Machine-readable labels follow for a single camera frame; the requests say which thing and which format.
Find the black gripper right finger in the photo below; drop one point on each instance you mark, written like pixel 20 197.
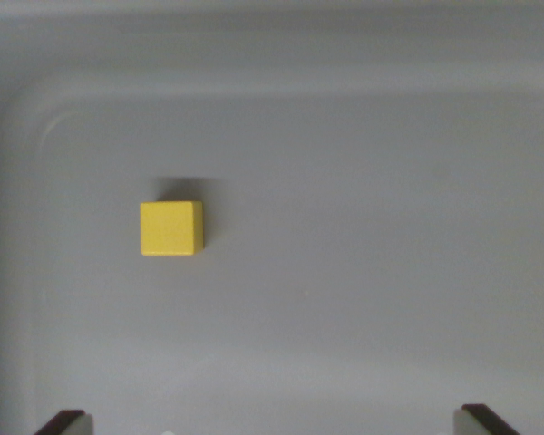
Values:
pixel 478 422

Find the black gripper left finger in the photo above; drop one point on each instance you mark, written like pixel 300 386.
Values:
pixel 68 423

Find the yellow cube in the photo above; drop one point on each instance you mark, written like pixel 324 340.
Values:
pixel 168 228

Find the grey plastic bin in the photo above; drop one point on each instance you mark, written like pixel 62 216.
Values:
pixel 344 226

